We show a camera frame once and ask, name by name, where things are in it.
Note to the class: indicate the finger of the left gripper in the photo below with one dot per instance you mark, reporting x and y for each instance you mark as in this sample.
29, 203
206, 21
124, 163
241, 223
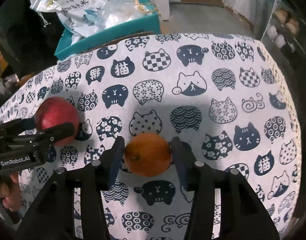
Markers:
53, 134
16, 126

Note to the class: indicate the white rice bag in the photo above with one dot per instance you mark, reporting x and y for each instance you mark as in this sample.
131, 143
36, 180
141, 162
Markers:
80, 17

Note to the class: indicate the cat pattern tablecloth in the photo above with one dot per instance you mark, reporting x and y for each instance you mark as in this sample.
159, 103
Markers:
222, 95

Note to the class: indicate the left hand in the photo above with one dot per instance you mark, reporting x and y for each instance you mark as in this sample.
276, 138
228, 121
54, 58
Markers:
11, 193

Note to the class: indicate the hanging dark coats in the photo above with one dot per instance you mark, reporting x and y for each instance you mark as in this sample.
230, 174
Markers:
28, 41

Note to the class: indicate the clear plastic bag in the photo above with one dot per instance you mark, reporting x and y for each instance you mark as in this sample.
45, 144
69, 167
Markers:
115, 12

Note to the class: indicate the shoe rack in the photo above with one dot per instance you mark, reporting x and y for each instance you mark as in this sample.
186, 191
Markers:
286, 29

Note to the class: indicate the medium orange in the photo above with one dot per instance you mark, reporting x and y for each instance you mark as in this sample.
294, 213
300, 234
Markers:
147, 155

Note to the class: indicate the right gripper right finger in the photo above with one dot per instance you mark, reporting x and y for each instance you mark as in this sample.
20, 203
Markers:
243, 215

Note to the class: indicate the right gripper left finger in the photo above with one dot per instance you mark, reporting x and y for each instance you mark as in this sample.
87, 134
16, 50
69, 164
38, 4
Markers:
51, 214

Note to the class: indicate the teal cardboard box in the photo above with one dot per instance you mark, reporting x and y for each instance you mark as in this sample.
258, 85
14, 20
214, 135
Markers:
70, 44

